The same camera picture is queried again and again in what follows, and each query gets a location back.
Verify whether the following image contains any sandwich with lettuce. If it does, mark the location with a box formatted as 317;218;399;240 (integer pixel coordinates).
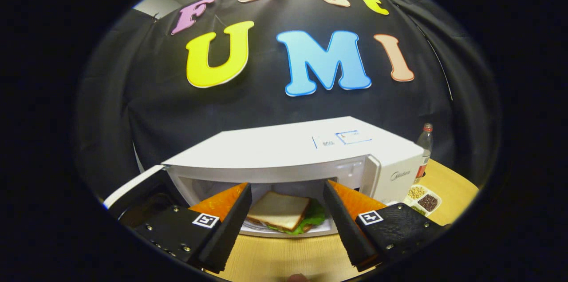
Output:
247;190;327;234

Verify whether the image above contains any black backdrop cloth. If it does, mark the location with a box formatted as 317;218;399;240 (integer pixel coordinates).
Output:
75;0;500;203

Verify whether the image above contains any clear bottle with red label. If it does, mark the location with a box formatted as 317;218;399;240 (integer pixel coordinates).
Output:
413;123;434;185

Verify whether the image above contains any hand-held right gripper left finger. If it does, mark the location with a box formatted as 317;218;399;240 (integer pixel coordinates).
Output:
133;182;252;274

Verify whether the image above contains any white divided tray of beans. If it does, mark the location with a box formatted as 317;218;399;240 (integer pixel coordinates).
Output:
403;184;442;217

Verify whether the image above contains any white plate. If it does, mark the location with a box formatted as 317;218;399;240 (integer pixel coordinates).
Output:
241;218;334;238

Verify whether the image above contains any white microwave oven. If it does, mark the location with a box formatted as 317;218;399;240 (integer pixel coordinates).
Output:
103;116;425;238

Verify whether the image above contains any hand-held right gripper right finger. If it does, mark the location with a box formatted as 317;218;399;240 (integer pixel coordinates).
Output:
323;179;449;272

